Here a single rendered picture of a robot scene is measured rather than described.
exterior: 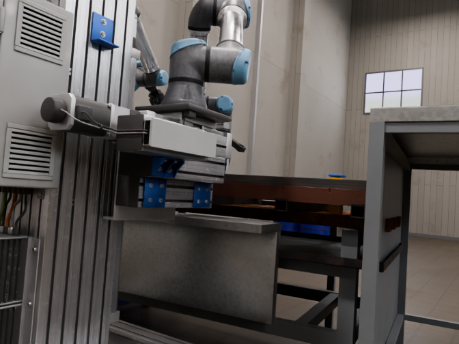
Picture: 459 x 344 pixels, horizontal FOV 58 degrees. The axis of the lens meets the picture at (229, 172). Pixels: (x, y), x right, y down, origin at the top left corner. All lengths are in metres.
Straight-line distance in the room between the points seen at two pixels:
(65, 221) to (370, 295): 0.86
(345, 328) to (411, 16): 11.39
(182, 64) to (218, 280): 0.86
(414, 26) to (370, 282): 11.48
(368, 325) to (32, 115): 1.03
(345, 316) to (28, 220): 1.13
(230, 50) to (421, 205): 10.40
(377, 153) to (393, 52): 11.20
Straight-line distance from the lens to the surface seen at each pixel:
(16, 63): 1.13
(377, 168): 1.22
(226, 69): 1.36
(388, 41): 12.53
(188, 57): 1.37
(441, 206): 11.50
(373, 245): 1.23
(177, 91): 1.34
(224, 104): 1.82
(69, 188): 1.24
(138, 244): 1.94
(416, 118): 1.23
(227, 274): 1.71
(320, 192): 1.60
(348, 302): 1.67
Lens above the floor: 0.79
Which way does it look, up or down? 3 degrees up
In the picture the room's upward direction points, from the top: 4 degrees clockwise
